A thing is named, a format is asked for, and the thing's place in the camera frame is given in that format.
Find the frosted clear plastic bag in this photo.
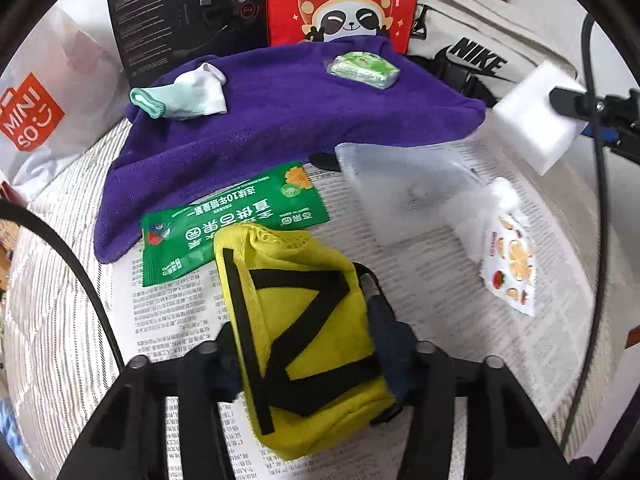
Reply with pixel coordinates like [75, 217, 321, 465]
[334, 140, 496, 246]

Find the purple towel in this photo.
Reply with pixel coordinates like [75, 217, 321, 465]
[96, 35, 488, 264]

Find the green snack packet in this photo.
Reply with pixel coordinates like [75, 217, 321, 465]
[141, 161, 332, 288]

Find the newspaper sheet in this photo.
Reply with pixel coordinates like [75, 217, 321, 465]
[129, 140, 601, 480]

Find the green tissue pack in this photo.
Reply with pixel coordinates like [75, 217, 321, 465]
[322, 51, 402, 92]

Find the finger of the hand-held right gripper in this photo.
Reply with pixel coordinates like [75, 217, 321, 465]
[580, 125, 640, 158]
[549, 87, 640, 128]

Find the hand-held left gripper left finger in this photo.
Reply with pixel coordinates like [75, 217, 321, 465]
[57, 322, 251, 480]

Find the white canvas bag black logo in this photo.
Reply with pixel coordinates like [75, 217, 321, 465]
[407, 0, 588, 108]

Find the yellow pouch with black stripes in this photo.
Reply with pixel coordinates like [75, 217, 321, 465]
[213, 224, 403, 461]

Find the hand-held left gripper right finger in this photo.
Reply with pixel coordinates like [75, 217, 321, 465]
[352, 261, 586, 480]

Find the black cardboard box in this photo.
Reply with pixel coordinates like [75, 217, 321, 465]
[104, 0, 271, 88]

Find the fruit print white packet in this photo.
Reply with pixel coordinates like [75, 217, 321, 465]
[479, 212, 540, 317]

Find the white and mint sock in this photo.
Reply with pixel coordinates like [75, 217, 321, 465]
[129, 62, 228, 122]

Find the black cable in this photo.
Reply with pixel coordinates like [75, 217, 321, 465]
[0, 199, 127, 377]
[557, 10, 613, 461]

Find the white tissue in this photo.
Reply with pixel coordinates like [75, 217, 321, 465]
[457, 176, 523, 261]

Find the white sponge block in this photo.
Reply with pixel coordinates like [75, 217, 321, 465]
[492, 60, 591, 177]

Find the striped grey bed cover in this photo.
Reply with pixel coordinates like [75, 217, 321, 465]
[0, 105, 640, 480]

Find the white plastic bag red label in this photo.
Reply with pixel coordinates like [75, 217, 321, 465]
[0, 7, 131, 201]

